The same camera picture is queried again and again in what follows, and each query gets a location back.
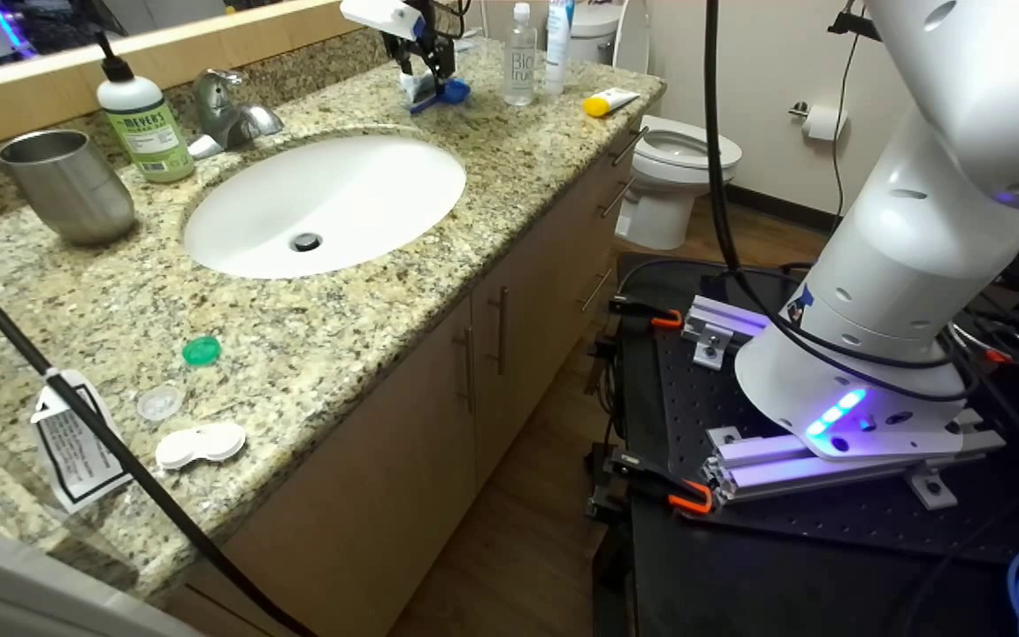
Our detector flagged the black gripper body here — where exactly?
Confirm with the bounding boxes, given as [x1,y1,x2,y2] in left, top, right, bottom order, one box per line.
[412,0,474,54]

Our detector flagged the small white tube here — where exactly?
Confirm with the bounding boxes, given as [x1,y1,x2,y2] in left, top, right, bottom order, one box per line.
[395,65,439,108]

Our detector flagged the aluminium robot base rails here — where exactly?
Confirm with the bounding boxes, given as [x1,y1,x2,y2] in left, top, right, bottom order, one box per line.
[682,293,1007,513]

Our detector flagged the tall white tube bottle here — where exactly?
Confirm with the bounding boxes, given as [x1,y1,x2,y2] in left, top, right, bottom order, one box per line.
[539,0,577,99]

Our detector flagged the yellow capped white tube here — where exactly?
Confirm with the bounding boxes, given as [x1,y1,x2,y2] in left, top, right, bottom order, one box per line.
[580,83,644,123]

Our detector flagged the silver metal cup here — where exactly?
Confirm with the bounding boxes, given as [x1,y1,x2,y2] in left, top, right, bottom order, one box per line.
[0,128,138,247]

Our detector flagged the clear plastic bottle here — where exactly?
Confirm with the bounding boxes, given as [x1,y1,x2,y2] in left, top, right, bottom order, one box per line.
[498,0,541,111]

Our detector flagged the white oval sink basin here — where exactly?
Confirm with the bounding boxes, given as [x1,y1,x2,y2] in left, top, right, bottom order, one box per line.
[182,132,471,281]

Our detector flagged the chrome faucet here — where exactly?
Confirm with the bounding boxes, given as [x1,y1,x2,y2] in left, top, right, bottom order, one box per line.
[185,65,285,161]

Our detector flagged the wooden framed mirror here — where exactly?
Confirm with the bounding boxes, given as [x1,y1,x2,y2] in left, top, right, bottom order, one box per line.
[0,0,380,161]

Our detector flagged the white toilet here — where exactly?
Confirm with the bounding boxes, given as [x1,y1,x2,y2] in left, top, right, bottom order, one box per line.
[609,0,745,253]

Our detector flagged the green label soap dispenser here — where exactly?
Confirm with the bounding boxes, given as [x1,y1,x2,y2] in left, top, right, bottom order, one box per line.
[91,29,198,188]

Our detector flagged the orange black clamp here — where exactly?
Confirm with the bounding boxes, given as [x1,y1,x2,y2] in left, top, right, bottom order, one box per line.
[591,454,722,524]
[609,293,689,339]

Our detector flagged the green round cap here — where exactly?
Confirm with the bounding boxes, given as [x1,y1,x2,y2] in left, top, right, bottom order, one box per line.
[182,333,228,371]

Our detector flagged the toilet paper roll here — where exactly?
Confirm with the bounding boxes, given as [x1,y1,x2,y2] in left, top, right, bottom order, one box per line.
[801,103,853,148]

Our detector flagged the light wooden vanity cabinet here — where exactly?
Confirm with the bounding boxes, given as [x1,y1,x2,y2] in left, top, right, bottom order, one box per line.
[158,115,644,637]

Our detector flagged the clear round lid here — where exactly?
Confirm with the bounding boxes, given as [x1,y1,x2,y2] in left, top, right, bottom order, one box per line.
[134,383,189,426]

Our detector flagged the black robot table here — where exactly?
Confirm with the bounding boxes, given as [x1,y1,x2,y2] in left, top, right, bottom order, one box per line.
[591,251,1019,637]

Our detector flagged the metal cabinet door handle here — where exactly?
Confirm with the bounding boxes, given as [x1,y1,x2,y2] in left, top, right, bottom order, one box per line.
[458,324,482,418]
[488,281,512,378]

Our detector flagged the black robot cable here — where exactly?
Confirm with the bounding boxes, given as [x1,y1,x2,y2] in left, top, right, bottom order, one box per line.
[699,0,977,405]

